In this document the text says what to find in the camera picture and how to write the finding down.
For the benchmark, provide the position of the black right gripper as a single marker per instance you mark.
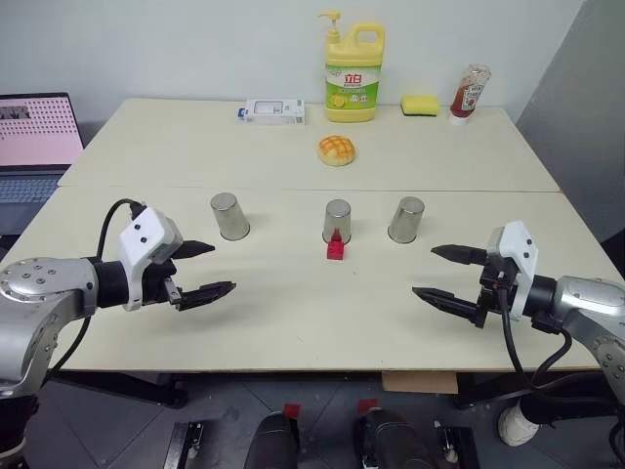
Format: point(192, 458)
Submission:
point(495, 285)

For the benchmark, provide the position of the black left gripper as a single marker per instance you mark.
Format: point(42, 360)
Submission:
point(156, 283)

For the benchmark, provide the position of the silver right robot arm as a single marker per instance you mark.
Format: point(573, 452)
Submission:
point(586, 303)

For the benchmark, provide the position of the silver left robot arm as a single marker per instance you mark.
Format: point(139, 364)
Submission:
point(34, 293)

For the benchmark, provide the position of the steel cup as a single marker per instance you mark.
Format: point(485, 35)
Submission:
point(337, 220)
point(406, 220)
point(229, 217)

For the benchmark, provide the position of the brown cardboard piece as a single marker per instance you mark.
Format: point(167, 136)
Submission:
point(420, 382)

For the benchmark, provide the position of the red toy block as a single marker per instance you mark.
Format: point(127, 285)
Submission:
point(335, 250)

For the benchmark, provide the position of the red tape piece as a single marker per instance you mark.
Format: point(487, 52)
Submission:
point(368, 405)
point(291, 411)

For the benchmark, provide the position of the white shoe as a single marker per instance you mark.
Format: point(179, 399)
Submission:
point(517, 425)

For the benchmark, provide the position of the pineapple bun bread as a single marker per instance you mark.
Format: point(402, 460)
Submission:
point(338, 150)

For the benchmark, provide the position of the white flat carton box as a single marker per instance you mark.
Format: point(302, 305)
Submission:
point(271, 112)

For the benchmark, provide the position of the dark rounded shape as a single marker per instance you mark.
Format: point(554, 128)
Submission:
point(273, 442)
point(390, 439)

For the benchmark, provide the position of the yellow green sponge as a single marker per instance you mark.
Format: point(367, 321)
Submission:
point(419, 105)

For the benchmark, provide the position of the ketchup squeeze bottle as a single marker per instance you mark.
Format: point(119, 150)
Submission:
point(468, 95)

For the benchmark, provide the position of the grey laptop with pink screen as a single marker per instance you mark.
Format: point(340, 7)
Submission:
point(34, 132)

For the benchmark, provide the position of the yellow dish soap pump bottle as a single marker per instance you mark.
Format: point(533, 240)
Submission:
point(352, 73)

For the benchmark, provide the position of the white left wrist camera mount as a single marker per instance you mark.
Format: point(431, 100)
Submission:
point(146, 227)

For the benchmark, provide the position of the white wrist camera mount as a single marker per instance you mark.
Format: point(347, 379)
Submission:
point(146, 227)
point(520, 244)

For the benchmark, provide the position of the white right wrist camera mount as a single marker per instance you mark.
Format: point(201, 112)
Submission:
point(520, 244)

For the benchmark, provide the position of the black table frame leg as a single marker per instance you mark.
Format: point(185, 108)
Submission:
point(122, 388)

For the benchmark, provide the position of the black metal caster bracket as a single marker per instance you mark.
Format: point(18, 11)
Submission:
point(456, 444)
point(183, 444)

